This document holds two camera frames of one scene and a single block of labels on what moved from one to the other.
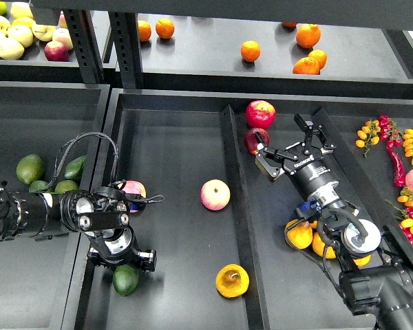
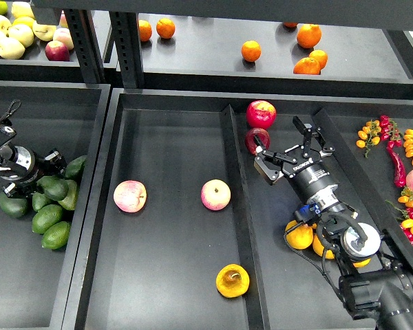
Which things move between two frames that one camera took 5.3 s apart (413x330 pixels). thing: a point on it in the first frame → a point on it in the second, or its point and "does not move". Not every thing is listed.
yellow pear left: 300,236 does not move
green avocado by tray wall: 73,168 does not move
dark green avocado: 125,279 → 52,187
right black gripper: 311,170 does not move
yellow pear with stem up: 232,280 does not move
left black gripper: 115,247 → 37,167
